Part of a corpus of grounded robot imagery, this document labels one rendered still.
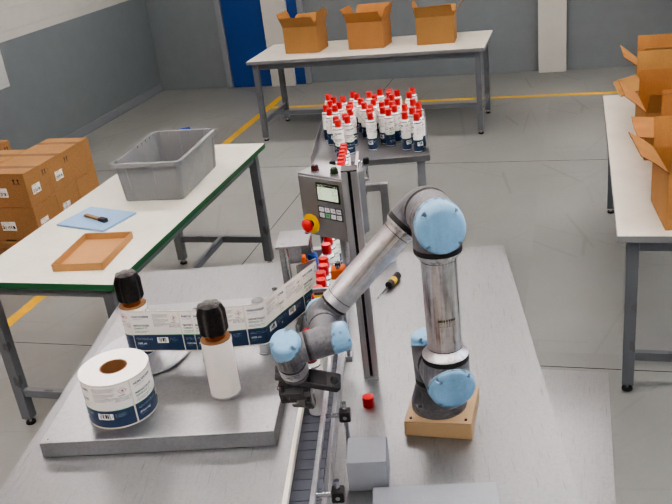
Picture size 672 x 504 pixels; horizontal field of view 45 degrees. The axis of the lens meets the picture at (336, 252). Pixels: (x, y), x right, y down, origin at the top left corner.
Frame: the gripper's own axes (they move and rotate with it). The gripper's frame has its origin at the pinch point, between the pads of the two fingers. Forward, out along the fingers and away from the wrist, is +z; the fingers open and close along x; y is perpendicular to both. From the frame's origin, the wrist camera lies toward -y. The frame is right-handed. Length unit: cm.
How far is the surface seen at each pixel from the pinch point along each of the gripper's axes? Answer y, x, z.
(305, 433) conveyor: 2.6, 7.7, 1.9
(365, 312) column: -14.3, -29.4, 2.6
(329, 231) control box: -6.4, -44.5, -17.9
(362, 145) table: -4, -214, 129
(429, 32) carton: -54, -492, 287
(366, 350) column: -13.5, -22.5, 13.0
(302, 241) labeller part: 7, -65, 13
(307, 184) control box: -1, -54, -28
